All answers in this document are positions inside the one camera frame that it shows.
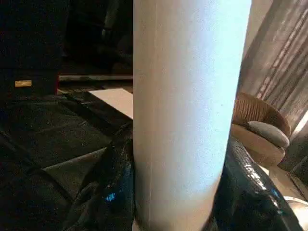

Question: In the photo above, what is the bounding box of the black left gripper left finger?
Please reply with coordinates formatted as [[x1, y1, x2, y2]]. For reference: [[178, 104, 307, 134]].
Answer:
[[63, 123, 136, 231]]

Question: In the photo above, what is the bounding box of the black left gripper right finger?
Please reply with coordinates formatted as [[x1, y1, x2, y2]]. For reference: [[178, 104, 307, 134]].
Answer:
[[207, 137, 305, 231]]

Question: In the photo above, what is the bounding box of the white plastic table leg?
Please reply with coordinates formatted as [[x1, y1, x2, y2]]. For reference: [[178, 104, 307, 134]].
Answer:
[[132, 0, 253, 231]]

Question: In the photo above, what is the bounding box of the grey cushion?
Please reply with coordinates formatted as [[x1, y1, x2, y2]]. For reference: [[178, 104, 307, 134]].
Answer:
[[247, 120, 291, 150]]

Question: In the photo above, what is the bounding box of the black work mat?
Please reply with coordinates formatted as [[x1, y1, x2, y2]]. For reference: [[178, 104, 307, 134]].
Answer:
[[0, 89, 135, 231]]

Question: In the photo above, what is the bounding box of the wicker chair with cushion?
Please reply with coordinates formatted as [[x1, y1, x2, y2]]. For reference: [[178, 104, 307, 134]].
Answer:
[[231, 91, 292, 168]]

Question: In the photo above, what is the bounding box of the small yellow tag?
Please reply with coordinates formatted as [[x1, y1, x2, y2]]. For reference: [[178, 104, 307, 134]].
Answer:
[[14, 80, 33, 88]]

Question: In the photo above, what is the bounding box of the grey curtain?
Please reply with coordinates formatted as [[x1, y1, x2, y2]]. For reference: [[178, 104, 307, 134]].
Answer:
[[238, 0, 308, 140]]

